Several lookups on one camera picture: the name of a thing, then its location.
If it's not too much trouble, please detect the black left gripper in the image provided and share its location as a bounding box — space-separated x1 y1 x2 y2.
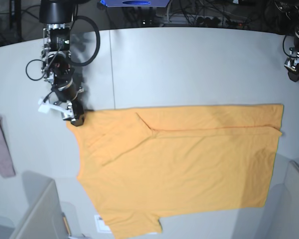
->
288 47 299 82

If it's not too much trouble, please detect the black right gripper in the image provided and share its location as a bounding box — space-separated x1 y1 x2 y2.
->
51 81 85 126

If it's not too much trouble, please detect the orange yellow T-shirt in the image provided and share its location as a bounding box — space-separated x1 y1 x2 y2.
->
67 104 284 239

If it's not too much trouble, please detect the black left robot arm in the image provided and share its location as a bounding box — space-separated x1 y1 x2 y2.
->
261 0 299 82

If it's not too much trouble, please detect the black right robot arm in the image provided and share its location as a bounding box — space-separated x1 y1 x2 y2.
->
39 0 85 126

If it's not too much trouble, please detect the orange pencil in bin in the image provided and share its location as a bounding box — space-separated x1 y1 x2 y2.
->
62 213 71 236

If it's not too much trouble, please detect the purple box with blue oval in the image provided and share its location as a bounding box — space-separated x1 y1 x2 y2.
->
100 0 169 7

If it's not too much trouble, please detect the grey left bin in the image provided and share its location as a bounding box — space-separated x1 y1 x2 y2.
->
10 180 69 239

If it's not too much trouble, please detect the white paper label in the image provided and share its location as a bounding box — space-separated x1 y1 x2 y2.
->
94 215 112 234

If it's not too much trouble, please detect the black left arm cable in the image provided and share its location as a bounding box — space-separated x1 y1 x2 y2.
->
282 34 296 59

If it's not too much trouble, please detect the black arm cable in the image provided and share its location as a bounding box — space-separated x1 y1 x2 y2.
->
71 15 101 67
282 34 296 59

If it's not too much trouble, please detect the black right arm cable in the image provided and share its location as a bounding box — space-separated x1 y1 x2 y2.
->
71 15 101 67

